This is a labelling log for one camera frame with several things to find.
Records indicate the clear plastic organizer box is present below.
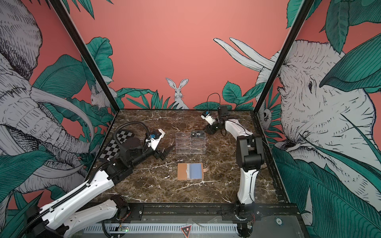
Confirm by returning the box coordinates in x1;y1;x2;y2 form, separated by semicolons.
175;132;206;154

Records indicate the black VIP card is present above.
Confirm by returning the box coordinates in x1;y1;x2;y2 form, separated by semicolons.
191;131;205;138

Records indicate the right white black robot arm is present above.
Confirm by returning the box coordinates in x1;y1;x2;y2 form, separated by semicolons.
201;106;265;205

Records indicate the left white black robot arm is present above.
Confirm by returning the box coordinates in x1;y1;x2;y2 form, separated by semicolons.
17;134;174;238

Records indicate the black white checkerboard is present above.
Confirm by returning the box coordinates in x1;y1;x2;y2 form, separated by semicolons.
98;130;135;161

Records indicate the white perforated vent strip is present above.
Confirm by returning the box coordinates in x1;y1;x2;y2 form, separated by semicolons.
83;223;239;235

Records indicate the red triangle warning sticker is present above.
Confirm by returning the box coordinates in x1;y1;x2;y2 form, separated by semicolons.
180;225;192;238

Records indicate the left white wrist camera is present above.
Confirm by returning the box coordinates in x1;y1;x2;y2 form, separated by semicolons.
145;129;165;151

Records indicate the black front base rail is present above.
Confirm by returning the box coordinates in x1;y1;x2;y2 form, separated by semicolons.
123;203;303;223

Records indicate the right black frame post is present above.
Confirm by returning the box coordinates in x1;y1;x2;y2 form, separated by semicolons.
254;0;314;115

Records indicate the black frame post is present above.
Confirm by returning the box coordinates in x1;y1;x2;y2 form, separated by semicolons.
254;0;314;115
49;0;120;114

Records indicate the left black frame post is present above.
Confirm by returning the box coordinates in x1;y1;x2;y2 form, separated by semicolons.
49;0;120;114

